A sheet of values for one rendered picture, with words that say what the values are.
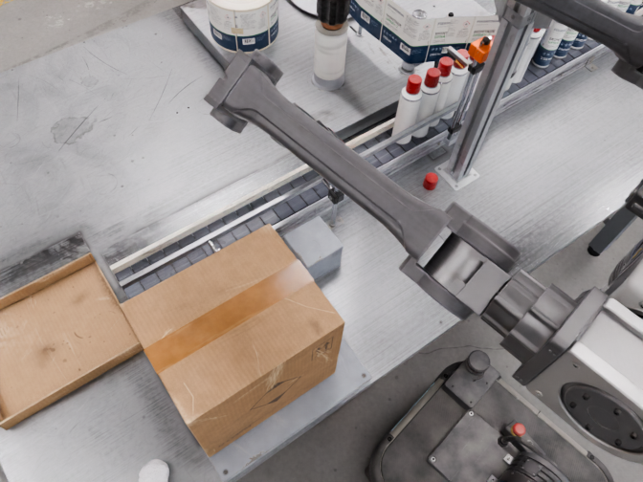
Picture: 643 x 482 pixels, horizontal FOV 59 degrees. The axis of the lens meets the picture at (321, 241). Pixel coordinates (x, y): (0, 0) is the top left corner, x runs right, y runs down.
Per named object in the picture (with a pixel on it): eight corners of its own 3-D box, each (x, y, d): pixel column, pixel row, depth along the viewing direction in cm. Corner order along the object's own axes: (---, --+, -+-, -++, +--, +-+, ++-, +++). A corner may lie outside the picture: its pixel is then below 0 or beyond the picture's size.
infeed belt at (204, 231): (597, 26, 182) (603, 15, 179) (617, 41, 179) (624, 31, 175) (119, 282, 128) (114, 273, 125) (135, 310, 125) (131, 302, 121)
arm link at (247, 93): (171, 89, 69) (219, 20, 67) (214, 112, 82) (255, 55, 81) (468, 327, 62) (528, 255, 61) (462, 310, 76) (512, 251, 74)
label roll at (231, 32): (272, 57, 162) (271, 13, 150) (204, 49, 163) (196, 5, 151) (283, 12, 173) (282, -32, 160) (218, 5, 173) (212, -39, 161)
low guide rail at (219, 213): (472, 81, 159) (474, 76, 157) (475, 84, 158) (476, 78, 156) (112, 271, 123) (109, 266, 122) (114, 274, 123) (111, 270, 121)
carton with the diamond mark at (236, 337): (274, 287, 128) (270, 222, 105) (336, 372, 118) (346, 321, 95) (152, 359, 118) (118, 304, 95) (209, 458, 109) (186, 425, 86)
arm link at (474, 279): (490, 325, 60) (523, 286, 59) (416, 265, 63) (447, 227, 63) (496, 322, 69) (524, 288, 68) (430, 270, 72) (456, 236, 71)
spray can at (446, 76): (423, 111, 154) (440, 51, 137) (441, 118, 153) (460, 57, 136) (416, 123, 152) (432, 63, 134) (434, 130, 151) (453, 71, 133)
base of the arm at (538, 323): (521, 388, 63) (565, 351, 53) (463, 339, 66) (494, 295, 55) (562, 337, 66) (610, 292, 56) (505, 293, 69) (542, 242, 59)
